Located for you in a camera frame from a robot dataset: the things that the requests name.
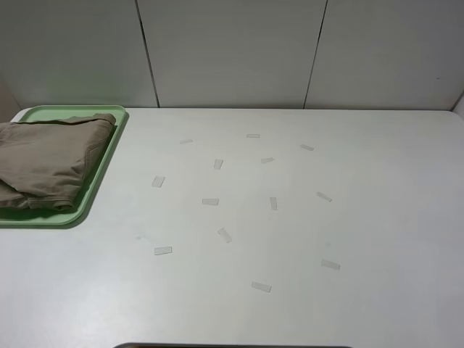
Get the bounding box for khaki shorts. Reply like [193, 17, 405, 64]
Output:
[1, 114, 116, 210]

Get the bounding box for green plastic tray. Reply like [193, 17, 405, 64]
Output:
[1, 105, 129, 229]

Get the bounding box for clear tape piece upper centre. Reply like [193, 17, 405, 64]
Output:
[214, 159, 223, 170]

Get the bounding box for clear tape piece upper middle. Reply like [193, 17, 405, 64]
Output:
[260, 157, 274, 164]

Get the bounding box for clear tape piece mid left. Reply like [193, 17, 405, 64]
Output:
[202, 198, 219, 206]

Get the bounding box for clear tape piece upper right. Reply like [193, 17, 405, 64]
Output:
[300, 144, 315, 151]

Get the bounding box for clear tape piece lower left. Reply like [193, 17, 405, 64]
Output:
[154, 246, 173, 256]

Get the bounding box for clear tape piece bottom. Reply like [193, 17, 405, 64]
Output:
[251, 281, 272, 293]

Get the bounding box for clear tape piece lower right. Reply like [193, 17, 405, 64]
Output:
[321, 259, 341, 270]

